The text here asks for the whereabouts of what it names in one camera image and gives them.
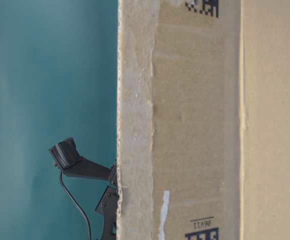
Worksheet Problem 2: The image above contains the brown cardboard box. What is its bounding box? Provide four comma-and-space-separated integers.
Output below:
117, 0, 290, 240

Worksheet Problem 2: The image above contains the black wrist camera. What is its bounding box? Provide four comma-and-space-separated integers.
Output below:
49, 137, 82, 172

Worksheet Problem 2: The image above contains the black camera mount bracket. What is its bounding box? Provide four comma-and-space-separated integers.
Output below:
59, 158, 119, 240

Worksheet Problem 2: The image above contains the black camera cable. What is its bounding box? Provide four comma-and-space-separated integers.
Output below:
59, 172, 92, 240

